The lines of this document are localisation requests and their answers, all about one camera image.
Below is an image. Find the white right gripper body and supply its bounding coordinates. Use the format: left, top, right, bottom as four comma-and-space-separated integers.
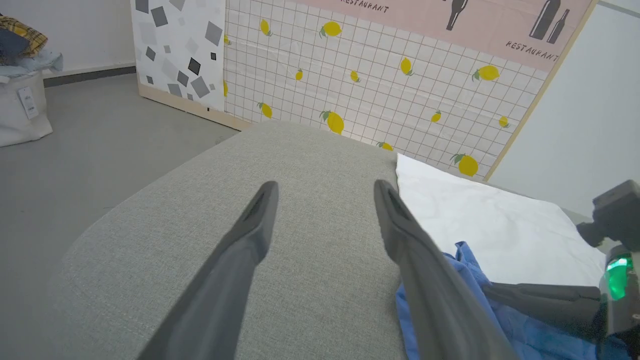
592, 249, 640, 347

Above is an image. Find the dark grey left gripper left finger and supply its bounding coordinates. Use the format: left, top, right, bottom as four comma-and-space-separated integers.
136, 180, 280, 360

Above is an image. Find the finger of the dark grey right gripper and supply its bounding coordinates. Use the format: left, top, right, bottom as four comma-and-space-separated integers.
482, 282, 602, 342

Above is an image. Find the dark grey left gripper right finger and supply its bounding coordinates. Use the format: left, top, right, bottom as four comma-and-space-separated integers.
373, 179, 522, 360

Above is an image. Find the blue and white t-shirt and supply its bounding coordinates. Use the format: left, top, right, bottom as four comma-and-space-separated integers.
395, 152, 633, 360

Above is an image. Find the light blue garment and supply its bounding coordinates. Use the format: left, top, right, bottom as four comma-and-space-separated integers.
0, 47, 64, 78

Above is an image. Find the yellow plaid garment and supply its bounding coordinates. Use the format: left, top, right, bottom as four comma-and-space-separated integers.
0, 15, 49, 58

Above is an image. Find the dark blue garment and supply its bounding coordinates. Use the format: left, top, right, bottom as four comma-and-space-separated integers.
0, 27, 31, 63

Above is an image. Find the white panel with grey squares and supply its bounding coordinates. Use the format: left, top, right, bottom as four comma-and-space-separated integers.
130, 0, 227, 121

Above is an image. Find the dark grey skirting board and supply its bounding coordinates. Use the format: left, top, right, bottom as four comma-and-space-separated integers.
42, 65, 137, 89

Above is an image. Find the white fabric laundry bag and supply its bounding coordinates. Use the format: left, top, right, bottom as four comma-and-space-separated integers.
0, 70, 54, 148

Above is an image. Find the white hang tag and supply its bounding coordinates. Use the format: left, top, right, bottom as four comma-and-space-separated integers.
17, 86, 40, 120

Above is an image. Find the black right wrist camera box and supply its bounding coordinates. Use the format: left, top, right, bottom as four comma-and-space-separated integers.
576, 180, 640, 249

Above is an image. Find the grid-pattern partition with wooden frame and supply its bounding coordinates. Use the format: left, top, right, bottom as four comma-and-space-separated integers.
222, 0, 599, 182

